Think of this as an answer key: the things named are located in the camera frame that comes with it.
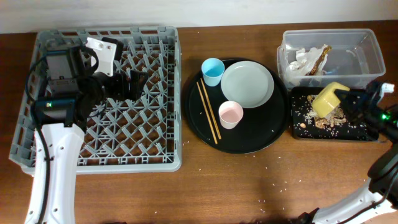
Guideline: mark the clear plastic bin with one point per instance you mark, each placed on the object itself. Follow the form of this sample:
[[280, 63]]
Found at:
[[354, 61]]

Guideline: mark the food scraps pile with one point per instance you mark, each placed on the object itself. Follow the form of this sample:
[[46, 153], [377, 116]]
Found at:
[[334, 118]]

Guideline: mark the pink cup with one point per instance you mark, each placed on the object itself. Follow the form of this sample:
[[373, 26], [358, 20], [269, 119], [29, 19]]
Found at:
[[230, 113]]

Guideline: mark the crumpled white paper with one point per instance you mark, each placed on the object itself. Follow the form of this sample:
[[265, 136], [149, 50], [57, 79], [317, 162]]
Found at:
[[298, 68]]

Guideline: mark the yellow bowl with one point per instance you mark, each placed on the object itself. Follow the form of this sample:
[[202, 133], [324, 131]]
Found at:
[[326, 101]]

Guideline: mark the rectangular black tray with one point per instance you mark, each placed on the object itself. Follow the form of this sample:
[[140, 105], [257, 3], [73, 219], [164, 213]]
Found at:
[[302, 130]]

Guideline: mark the round black tray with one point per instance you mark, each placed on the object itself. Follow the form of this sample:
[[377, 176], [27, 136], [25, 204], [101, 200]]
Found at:
[[260, 127]]

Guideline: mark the pale green plate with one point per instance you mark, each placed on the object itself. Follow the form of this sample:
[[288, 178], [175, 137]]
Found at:
[[248, 83]]

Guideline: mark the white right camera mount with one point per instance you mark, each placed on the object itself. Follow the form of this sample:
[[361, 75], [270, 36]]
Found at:
[[387, 88]]

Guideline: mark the light blue cup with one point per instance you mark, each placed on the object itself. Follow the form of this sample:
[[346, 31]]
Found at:
[[212, 70]]

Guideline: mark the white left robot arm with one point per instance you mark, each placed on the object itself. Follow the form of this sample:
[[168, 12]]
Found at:
[[79, 78]]

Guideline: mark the brown snack wrapper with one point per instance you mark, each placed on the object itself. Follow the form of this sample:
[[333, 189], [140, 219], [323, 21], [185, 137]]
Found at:
[[319, 61]]

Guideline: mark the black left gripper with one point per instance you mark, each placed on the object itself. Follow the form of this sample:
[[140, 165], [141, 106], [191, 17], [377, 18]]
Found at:
[[135, 86]]

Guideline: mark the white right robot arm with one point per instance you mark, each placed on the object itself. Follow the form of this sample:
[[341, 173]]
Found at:
[[378, 195]]

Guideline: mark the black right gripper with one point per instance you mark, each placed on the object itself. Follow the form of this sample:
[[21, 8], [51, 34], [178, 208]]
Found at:
[[357, 98]]

